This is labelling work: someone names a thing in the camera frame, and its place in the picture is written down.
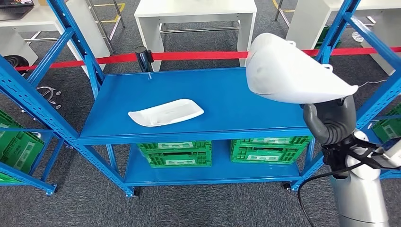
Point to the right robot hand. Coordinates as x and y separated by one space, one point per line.
335 116

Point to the white plastic shell part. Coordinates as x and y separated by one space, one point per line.
166 112
282 72

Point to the blue metal shelf rack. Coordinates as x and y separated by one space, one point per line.
391 174
31 181
219 94

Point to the crumpled clear plastic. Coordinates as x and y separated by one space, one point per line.
357 37

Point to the white table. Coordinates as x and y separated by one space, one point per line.
44 15
194 7
307 25

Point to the red barrier belt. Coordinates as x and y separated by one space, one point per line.
188 55

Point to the yellow floor tape marking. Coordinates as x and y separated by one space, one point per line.
120 12

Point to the metal hooks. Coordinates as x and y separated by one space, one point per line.
50 93

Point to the black wheel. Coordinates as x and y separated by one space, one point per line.
15 61

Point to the dark laptop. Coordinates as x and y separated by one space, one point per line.
15 11

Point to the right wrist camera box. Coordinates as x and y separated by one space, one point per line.
391 156

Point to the black stanchion post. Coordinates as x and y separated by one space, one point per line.
142 58

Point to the chrome tube frame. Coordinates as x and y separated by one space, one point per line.
119 14

